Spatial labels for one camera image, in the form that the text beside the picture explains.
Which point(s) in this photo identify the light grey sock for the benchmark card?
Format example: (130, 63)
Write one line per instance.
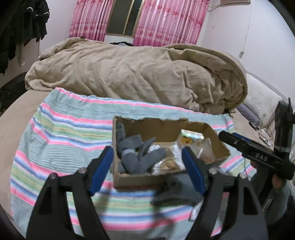
(120, 136)

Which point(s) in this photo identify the wall shelf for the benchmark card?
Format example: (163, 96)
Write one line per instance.
(235, 1)

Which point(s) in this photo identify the dark grey sock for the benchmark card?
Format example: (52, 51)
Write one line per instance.
(177, 191)

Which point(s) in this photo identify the pink curtain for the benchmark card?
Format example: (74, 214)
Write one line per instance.
(170, 20)
(89, 18)

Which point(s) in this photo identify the white paper scrap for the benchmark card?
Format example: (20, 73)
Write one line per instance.
(194, 213)

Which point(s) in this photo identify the striped pastel blanket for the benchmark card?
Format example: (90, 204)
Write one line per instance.
(69, 129)

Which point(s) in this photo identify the beige duvet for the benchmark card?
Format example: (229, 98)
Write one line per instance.
(138, 71)

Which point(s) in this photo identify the dark cloth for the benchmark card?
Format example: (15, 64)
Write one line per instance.
(121, 43)

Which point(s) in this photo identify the person's right hand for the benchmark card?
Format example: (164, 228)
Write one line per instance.
(277, 181)

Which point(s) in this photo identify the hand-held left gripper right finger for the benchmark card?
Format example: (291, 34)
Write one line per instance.
(193, 170)

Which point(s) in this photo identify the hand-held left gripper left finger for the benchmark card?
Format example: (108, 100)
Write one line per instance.
(102, 168)

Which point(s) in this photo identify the clear plastic snack packet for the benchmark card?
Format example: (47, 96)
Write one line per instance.
(205, 150)

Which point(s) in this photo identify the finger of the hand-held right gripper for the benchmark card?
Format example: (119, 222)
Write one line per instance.
(258, 154)
(240, 136)

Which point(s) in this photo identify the black hanging clothes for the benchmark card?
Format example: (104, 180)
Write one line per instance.
(20, 27)

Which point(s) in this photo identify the yellow green snack packet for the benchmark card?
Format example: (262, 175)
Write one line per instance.
(190, 136)

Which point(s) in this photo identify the window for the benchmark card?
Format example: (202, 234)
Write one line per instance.
(124, 17)

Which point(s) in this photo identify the grey blue bolster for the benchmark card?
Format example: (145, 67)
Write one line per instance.
(250, 114)

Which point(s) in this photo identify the white embroidered pillow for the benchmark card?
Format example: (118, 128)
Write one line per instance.
(260, 99)

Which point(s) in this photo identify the torn cardboard box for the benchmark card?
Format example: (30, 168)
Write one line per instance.
(166, 129)

